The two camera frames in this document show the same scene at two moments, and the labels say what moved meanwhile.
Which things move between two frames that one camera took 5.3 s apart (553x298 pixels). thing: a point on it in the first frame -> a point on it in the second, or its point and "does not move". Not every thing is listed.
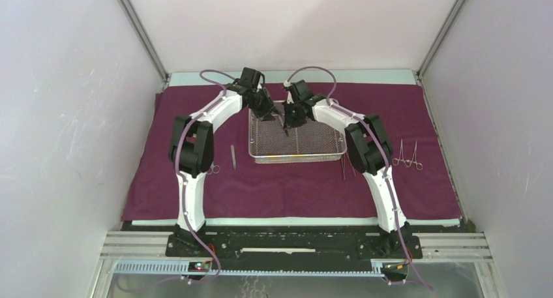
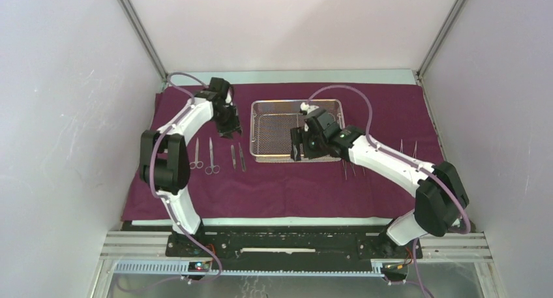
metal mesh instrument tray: x=270 y=143 does not move
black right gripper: x=289 y=123 -> x=300 y=135
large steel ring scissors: x=215 y=169 does not move
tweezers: x=233 y=157 does not move
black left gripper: x=264 y=114 -> x=234 y=125
